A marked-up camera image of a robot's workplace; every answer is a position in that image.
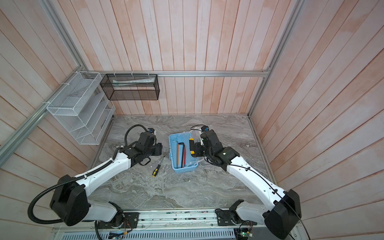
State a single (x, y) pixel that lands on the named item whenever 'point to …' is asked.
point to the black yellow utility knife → (191, 145)
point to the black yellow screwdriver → (155, 170)
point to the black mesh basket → (131, 86)
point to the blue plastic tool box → (191, 162)
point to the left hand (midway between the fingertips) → (158, 148)
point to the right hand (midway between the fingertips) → (195, 146)
